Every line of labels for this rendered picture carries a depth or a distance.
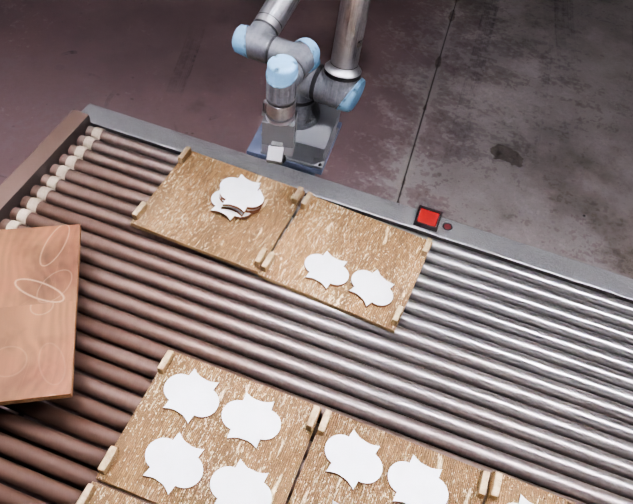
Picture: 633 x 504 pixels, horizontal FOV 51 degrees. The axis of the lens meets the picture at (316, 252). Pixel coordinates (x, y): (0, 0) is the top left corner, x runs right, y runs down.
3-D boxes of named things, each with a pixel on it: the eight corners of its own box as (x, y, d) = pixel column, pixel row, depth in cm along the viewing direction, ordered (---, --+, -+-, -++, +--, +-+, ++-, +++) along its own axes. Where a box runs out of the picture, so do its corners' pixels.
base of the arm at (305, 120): (279, 98, 229) (280, 74, 221) (322, 104, 228) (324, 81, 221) (271, 126, 219) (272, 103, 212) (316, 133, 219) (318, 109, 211)
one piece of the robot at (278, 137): (256, 123, 162) (255, 171, 175) (291, 129, 162) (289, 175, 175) (264, 93, 170) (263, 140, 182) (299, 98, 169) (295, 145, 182)
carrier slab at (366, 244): (308, 197, 206) (308, 193, 205) (431, 245, 199) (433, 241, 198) (258, 277, 185) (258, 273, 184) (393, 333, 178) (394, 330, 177)
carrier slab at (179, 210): (188, 152, 214) (188, 149, 213) (304, 194, 207) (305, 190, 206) (130, 226, 193) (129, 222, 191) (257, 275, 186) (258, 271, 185)
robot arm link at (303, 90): (291, 76, 221) (293, 41, 210) (327, 89, 218) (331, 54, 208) (274, 95, 214) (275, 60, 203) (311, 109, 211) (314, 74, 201)
